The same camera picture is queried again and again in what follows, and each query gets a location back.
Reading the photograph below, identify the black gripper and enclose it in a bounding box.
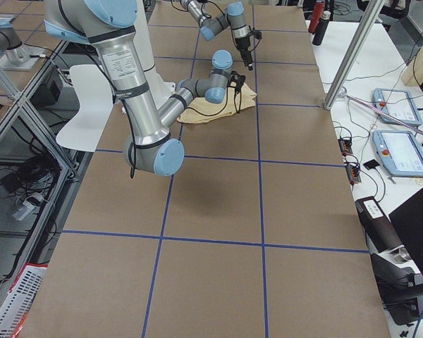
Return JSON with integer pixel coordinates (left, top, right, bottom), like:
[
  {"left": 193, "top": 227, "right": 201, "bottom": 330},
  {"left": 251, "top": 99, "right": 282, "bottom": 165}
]
[{"left": 235, "top": 36, "right": 254, "bottom": 70}]

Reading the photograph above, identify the cream long-sleeve graphic shirt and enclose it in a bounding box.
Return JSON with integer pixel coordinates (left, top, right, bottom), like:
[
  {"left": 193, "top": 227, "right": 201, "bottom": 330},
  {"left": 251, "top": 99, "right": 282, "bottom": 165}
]
[{"left": 177, "top": 84, "right": 257, "bottom": 124}]

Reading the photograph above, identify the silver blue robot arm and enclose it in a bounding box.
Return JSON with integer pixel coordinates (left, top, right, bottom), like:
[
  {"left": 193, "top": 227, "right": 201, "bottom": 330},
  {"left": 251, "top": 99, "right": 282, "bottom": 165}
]
[
  {"left": 44, "top": 1, "right": 233, "bottom": 176},
  {"left": 180, "top": 0, "right": 262, "bottom": 70}
]

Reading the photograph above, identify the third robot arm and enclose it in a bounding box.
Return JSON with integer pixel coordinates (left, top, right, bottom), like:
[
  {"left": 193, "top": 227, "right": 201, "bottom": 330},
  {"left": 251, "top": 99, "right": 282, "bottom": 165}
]
[{"left": 0, "top": 21, "right": 259, "bottom": 78}]

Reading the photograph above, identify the black thermos bottle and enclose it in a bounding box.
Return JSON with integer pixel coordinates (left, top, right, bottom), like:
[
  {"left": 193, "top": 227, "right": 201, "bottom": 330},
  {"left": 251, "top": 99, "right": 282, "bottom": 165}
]
[{"left": 312, "top": 11, "right": 331, "bottom": 46}]

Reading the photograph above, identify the red water bottle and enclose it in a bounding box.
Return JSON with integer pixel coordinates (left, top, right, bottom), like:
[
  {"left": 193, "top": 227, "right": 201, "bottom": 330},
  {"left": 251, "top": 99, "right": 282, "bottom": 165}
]
[{"left": 308, "top": 0, "right": 326, "bottom": 34}]

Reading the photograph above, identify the upper small circuit board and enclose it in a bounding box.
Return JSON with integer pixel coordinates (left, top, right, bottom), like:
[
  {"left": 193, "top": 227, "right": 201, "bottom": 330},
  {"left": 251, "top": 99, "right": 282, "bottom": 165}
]
[{"left": 338, "top": 138, "right": 353, "bottom": 156}]

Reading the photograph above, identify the small circuit board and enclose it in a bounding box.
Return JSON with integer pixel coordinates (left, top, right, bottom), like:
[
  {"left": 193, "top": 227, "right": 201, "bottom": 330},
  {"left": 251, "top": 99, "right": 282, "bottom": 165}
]
[
  {"left": 338, "top": 138, "right": 353, "bottom": 156},
  {"left": 345, "top": 162, "right": 362, "bottom": 185}
]

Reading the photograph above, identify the lower small circuit board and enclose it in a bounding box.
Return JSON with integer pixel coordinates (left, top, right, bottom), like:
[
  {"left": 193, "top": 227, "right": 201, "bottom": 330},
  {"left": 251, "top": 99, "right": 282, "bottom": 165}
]
[{"left": 345, "top": 162, "right": 362, "bottom": 185}]

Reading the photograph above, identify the upper blue teach pendant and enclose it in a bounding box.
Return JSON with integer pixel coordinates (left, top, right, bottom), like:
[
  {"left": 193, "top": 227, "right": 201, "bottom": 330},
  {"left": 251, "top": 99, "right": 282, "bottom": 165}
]
[{"left": 372, "top": 88, "right": 423, "bottom": 127}]

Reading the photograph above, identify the blue teach pendant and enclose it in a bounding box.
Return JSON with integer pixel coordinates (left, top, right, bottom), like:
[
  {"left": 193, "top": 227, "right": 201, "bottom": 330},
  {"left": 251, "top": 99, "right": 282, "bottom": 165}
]
[
  {"left": 372, "top": 130, "right": 423, "bottom": 177},
  {"left": 372, "top": 88, "right": 423, "bottom": 127}
]

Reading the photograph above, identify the white plastic chair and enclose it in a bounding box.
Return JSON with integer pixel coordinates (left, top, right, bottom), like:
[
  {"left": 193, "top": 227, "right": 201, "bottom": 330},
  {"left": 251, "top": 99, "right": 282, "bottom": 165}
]
[{"left": 56, "top": 64, "right": 113, "bottom": 152}]

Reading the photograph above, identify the small black square pad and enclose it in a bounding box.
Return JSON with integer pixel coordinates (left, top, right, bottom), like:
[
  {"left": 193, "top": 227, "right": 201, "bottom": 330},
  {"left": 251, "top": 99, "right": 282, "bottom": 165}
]
[{"left": 363, "top": 159, "right": 379, "bottom": 170}]

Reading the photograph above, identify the lower blue teach pendant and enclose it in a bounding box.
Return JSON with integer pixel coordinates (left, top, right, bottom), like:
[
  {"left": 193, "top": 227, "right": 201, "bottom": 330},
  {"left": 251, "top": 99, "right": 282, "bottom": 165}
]
[{"left": 372, "top": 130, "right": 423, "bottom": 177}]

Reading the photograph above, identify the silver metal rod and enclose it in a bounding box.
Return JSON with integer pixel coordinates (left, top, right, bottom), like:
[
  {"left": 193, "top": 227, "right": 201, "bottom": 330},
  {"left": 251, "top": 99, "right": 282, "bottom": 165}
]
[{"left": 337, "top": 91, "right": 423, "bottom": 136}]

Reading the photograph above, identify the black monitor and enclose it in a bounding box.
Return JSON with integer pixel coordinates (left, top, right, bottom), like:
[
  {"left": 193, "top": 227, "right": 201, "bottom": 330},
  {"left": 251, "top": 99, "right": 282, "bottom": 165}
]
[{"left": 389, "top": 188, "right": 423, "bottom": 274}]

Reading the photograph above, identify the white power strip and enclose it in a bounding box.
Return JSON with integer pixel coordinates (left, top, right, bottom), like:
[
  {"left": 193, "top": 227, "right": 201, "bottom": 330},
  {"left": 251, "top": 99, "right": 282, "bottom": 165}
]
[{"left": 11, "top": 195, "right": 42, "bottom": 221}]

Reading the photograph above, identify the white perforated basket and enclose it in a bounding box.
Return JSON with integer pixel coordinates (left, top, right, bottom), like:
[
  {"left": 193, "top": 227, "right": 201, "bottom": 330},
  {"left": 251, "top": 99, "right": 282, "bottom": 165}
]
[{"left": 0, "top": 263, "right": 47, "bottom": 337}]

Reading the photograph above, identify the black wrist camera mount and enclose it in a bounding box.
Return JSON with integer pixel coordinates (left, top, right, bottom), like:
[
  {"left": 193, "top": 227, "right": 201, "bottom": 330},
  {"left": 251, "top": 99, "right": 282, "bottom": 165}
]
[
  {"left": 228, "top": 70, "right": 246, "bottom": 94},
  {"left": 251, "top": 29, "right": 262, "bottom": 40}
]

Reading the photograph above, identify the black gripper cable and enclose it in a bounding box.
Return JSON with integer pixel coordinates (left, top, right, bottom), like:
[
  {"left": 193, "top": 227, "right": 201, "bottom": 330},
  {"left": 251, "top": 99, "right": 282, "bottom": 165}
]
[{"left": 186, "top": 72, "right": 246, "bottom": 117}]

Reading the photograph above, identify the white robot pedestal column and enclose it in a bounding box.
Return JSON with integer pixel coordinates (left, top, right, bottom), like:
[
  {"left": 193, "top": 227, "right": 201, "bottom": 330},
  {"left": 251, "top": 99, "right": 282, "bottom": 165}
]
[{"left": 128, "top": 1, "right": 176, "bottom": 116}]

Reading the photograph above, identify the aluminium frame post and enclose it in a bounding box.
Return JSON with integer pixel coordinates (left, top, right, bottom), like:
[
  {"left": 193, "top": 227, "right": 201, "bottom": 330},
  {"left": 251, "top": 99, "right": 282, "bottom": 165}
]
[{"left": 323, "top": 0, "right": 384, "bottom": 111}]

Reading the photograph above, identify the black box under frame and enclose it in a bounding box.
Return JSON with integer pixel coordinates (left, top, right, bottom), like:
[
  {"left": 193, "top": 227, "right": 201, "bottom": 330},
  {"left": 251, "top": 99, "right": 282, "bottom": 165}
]
[{"left": 30, "top": 70, "right": 63, "bottom": 106}]

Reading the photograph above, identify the aluminium frame table at left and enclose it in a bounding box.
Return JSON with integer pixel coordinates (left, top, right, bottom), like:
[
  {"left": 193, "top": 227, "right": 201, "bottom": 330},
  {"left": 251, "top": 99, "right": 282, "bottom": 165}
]
[{"left": 0, "top": 35, "right": 92, "bottom": 240}]

